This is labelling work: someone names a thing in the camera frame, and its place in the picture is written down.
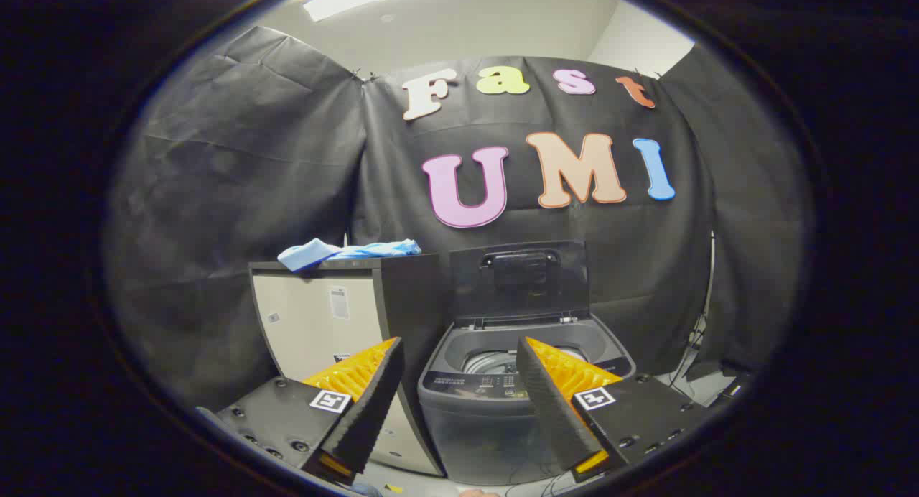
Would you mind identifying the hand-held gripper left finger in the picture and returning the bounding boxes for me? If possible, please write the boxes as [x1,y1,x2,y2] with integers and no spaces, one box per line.
[215,337,404,486]

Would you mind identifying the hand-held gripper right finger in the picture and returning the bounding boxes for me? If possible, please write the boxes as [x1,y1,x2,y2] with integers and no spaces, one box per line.
[516,335,708,483]

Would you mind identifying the grey washing machine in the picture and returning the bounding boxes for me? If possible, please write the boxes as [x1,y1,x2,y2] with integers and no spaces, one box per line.
[418,316,637,487]

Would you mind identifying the light blue shirt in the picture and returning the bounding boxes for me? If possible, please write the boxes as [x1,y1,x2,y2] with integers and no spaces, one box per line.
[277,238,422,272]

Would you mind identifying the dark grey beige cabinet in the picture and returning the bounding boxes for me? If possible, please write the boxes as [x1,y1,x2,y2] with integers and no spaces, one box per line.
[248,253,449,478]

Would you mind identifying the black power cables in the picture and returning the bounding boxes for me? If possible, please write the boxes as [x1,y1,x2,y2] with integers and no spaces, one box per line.
[664,314,713,401]

